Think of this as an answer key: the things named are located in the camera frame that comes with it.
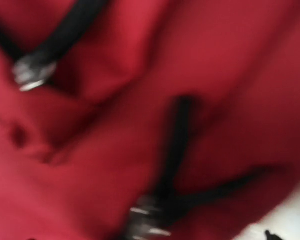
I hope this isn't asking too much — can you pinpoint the red student backpack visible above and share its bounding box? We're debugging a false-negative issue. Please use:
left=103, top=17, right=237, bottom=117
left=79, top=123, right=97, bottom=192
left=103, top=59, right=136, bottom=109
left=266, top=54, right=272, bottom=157
left=0, top=0, right=300, bottom=240

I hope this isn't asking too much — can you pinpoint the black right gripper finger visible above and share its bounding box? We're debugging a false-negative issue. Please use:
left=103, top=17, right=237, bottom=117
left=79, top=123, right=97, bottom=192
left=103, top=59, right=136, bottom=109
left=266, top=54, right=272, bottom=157
left=264, top=230, right=280, bottom=240

